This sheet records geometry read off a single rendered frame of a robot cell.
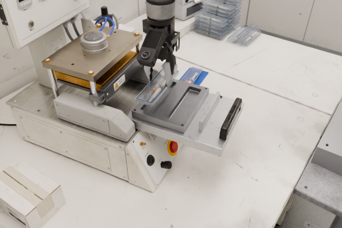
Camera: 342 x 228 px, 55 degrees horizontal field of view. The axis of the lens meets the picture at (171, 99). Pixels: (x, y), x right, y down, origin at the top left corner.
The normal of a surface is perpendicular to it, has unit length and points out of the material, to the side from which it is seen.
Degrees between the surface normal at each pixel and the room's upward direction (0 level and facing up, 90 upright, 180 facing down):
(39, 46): 90
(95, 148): 90
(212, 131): 0
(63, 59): 0
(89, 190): 0
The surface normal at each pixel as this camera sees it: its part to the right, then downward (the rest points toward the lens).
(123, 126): 0.59, -0.43
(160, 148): 0.82, -0.09
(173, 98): 0.00, -0.79
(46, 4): 0.91, 0.26
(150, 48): -0.22, -0.40
